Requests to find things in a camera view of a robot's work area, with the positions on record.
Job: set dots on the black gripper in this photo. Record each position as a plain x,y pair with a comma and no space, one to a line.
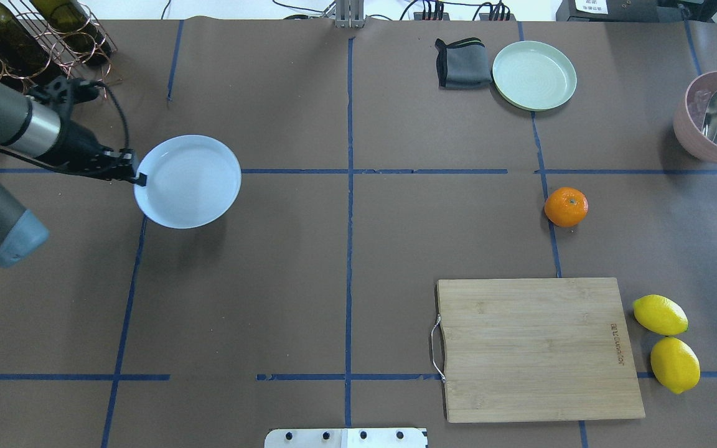
76,148

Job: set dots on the light blue plate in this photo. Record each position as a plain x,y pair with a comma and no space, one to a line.
191,180

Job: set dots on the orange fruit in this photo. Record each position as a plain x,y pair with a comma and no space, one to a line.
566,207

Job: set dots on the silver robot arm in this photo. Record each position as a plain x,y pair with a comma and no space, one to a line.
38,134

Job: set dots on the green plate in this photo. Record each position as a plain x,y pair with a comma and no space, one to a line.
534,76

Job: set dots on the dark wine bottle front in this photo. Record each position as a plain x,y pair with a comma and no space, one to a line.
77,30

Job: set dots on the dark wine bottle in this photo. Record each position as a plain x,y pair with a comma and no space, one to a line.
77,30
22,53

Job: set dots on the dark wine bottle middle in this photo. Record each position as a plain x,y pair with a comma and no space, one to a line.
22,53

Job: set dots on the grey folded cloth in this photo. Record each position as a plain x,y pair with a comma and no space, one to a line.
463,64

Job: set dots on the wooden cutting board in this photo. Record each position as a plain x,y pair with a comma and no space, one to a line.
536,350

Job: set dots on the black computer box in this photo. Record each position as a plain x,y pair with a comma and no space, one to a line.
607,11

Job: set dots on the yellow lemon near board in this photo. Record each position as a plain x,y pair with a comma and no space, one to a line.
660,315

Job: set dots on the pink bowl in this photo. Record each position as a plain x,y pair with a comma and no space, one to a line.
683,127

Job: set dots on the yellow lemon far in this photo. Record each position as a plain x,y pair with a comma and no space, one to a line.
675,365

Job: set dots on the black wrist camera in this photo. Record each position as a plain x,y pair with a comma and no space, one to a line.
62,94

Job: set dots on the copper wire bottle rack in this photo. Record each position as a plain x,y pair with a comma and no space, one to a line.
53,43

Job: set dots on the aluminium frame post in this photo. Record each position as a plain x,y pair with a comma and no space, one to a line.
349,14

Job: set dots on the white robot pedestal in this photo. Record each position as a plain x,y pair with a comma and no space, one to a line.
348,437

